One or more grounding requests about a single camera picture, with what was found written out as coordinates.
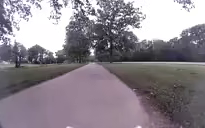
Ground grass field with road behind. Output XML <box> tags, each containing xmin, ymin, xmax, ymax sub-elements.
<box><xmin>101</xmin><ymin>62</ymin><xmax>205</xmax><ymax>128</ymax></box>

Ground overhanging tree branches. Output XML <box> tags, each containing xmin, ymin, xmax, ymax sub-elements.
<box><xmin>173</xmin><ymin>0</ymin><xmax>196</xmax><ymax>12</ymax></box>

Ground dark dense tree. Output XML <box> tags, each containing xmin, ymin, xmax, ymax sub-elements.
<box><xmin>63</xmin><ymin>19</ymin><xmax>95</xmax><ymax>64</ymax></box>

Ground group of trees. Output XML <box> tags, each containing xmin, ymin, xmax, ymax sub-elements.
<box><xmin>0</xmin><ymin>39</ymin><xmax>67</xmax><ymax>66</ymax></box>

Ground large leafy tree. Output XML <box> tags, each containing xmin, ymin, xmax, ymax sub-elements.
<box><xmin>89</xmin><ymin>0</ymin><xmax>147</xmax><ymax>64</ymax></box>

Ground purple-grey asphalt path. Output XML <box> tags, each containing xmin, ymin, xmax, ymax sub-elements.
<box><xmin>0</xmin><ymin>62</ymin><xmax>151</xmax><ymax>128</ymax></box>

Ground overhanging tree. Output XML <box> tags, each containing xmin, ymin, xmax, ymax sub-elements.
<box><xmin>0</xmin><ymin>0</ymin><xmax>91</xmax><ymax>44</ymax></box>

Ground row of trees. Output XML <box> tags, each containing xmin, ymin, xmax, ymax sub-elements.
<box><xmin>96</xmin><ymin>20</ymin><xmax>205</xmax><ymax>64</ymax></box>

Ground small tree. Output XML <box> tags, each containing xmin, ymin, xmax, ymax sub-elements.
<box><xmin>10</xmin><ymin>41</ymin><xmax>29</xmax><ymax>69</ymax></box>

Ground pale road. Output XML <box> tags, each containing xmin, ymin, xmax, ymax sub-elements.
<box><xmin>103</xmin><ymin>60</ymin><xmax>205</xmax><ymax>66</ymax></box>

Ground grass field with scattered trees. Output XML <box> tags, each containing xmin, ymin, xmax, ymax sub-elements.
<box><xmin>0</xmin><ymin>63</ymin><xmax>88</xmax><ymax>102</ymax></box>

